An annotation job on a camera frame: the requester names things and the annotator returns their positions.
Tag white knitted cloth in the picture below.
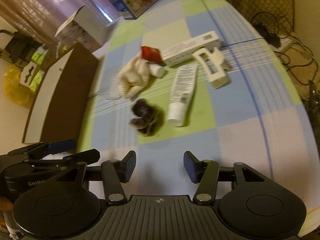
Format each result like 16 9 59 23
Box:
118 54 150 99

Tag quilted beige chair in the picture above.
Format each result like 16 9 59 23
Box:
227 0 294 34

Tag tissue pack cardboard box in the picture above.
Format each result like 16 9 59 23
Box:
20 43 49 93

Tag white cream tube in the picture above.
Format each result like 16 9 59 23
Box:
167 63 198 127

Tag dark brown velvet scrunchie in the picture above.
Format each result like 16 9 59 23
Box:
129 99 164 137

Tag yellow plastic bag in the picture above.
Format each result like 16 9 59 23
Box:
3 64 34 108

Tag black folding rack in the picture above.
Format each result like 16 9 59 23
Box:
1 29 41 68

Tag white appliance box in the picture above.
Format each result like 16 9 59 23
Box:
55 5 108 52

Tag checkered bed sheet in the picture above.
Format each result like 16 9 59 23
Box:
78 0 319 235

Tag brown cardboard storage box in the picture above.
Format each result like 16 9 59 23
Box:
22 43 99 144

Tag red snack packet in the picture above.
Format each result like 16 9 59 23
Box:
141 46 164 65

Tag white plastic hair claw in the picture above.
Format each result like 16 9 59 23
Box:
193 47 230 89

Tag white power strip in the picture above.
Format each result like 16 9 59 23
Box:
273 37 293 53

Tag purple curtain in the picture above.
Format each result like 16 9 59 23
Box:
1 0 119 44

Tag black power cables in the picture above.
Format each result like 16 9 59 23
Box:
249 11 320 100

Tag small white bottle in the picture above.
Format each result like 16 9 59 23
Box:
149 63 166 78

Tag long white medicine box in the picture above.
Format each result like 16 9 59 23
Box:
161 31 221 67

